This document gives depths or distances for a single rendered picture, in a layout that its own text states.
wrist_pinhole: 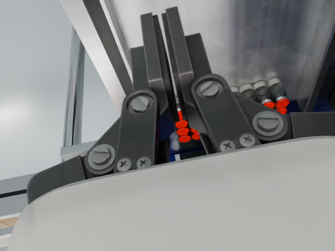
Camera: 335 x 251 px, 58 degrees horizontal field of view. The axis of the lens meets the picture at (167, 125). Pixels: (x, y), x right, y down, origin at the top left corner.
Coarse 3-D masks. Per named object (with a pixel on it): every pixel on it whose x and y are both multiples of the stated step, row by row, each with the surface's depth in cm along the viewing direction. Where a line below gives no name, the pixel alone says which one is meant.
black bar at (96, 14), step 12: (84, 0) 31; (96, 0) 32; (96, 12) 33; (96, 24) 34; (108, 24) 34; (108, 36) 35; (108, 48) 37; (120, 60) 39; (120, 72) 40; (132, 84) 42
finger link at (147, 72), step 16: (144, 16) 12; (144, 32) 12; (160, 32) 12; (144, 48) 11; (160, 48) 11; (144, 64) 12; (160, 64) 11; (144, 80) 11; (160, 80) 10; (160, 96) 11; (160, 112) 10; (176, 112) 12; (112, 128) 10; (160, 128) 11; (96, 144) 10; (112, 144) 10; (160, 144) 11; (96, 160) 10; (112, 160) 10; (96, 176) 10
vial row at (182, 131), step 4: (276, 108) 48; (280, 108) 47; (284, 108) 47; (280, 112) 48; (284, 112) 48; (176, 128) 49; (180, 128) 48; (184, 128) 48; (188, 128) 49; (192, 128) 49; (180, 132) 49; (184, 132) 49; (188, 132) 49; (196, 132) 50
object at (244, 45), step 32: (128, 0) 34; (160, 0) 34; (192, 0) 35; (224, 0) 35; (256, 0) 36; (288, 0) 37; (320, 0) 37; (128, 32) 37; (192, 32) 39; (224, 32) 39; (256, 32) 40; (288, 32) 41; (320, 32) 40; (128, 64) 37; (224, 64) 44; (256, 64) 45; (288, 64) 46; (320, 64) 42; (288, 96) 52
